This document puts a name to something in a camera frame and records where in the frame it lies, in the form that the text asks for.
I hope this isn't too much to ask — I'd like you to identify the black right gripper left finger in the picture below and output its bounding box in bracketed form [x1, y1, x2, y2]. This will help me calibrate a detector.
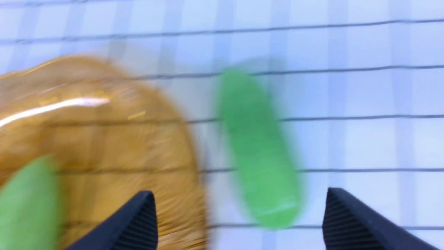
[66, 191, 159, 250]

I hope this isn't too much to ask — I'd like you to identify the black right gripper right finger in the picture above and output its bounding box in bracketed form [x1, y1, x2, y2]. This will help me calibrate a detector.
[322, 187, 436, 250]

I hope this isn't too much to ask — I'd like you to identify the green toy cucumber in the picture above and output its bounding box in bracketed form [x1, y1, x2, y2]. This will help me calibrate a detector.
[219, 68, 304, 230]
[0, 156, 63, 250]

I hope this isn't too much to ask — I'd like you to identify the amber ribbed plastic plate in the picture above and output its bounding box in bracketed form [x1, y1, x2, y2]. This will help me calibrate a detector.
[1, 57, 208, 250]

